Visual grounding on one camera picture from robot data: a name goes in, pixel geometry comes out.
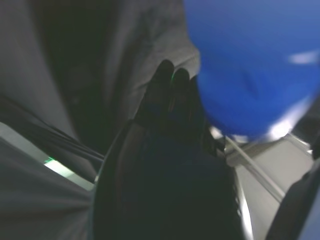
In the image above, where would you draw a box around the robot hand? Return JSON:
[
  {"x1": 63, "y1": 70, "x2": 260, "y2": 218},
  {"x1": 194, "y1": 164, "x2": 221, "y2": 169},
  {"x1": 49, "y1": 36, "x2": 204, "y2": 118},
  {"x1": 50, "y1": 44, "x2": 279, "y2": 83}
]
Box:
[{"x1": 93, "y1": 59, "x2": 320, "y2": 240}]

